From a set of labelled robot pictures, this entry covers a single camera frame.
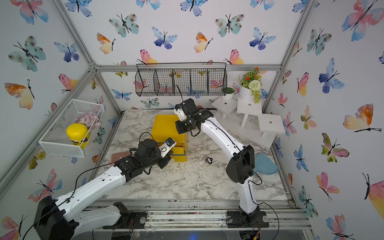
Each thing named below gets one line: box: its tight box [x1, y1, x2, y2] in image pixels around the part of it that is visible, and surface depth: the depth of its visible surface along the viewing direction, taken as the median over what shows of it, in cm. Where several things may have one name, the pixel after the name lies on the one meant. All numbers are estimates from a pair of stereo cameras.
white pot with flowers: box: [237, 67, 262, 104], surface depth 88 cm
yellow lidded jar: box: [66, 123, 91, 150], surface depth 65 cm
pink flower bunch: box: [75, 111, 101, 130], surface depth 71 cm
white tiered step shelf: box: [211, 98, 286, 149], surface depth 98 cm
